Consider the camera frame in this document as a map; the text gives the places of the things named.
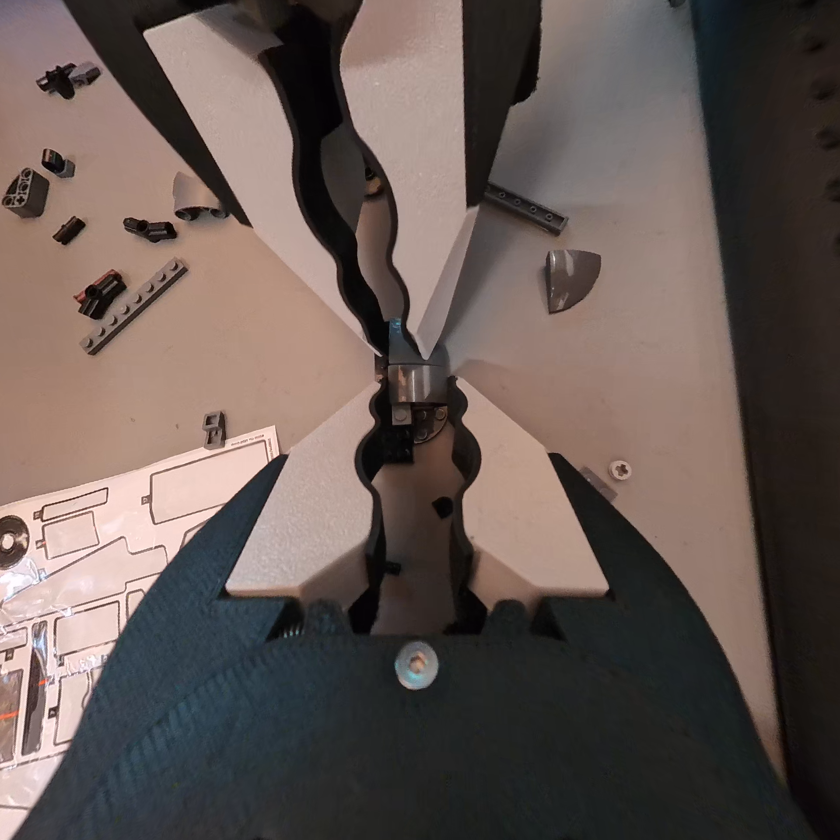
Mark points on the small black lego piece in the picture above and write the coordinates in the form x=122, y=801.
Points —
x=442, y=508

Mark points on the long light grey lego plate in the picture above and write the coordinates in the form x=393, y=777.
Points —
x=144, y=302

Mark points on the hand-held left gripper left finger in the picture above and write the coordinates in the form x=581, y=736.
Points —
x=302, y=525

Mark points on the small grey lego bracket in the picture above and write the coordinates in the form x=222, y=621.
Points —
x=213, y=443

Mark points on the small grey two-stud plate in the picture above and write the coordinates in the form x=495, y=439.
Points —
x=600, y=482

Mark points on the black plate lego assembly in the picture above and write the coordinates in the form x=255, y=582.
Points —
x=413, y=384

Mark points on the grey quarter dome lego piece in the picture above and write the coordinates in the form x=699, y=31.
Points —
x=571, y=282

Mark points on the white round lego stud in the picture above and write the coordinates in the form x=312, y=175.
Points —
x=613, y=464

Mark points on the black angled lego connector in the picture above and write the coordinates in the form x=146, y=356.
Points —
x=157, y=231

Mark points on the dark grey thick lego liftarm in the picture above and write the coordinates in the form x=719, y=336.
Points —
x=40, y=184

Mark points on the grey curved lego slope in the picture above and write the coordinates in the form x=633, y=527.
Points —
x=190, y=193

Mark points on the grey grooved lego plate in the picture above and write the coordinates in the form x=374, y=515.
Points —
x=558, y=226

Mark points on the black connector with brown axle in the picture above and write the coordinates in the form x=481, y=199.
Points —
x=98, y=292

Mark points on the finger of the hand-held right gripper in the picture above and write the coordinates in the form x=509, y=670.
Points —
x=413, y=98
x=229, y=131

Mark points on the lego sticker sheet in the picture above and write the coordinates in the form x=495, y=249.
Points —
x=98, y=544

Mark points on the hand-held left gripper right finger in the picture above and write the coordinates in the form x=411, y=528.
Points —
x=531, y=525

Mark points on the black and grey lego clip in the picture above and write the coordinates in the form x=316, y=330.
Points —
x=56, y=161

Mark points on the black connector with grey band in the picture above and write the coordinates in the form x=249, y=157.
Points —
x=56, y=80

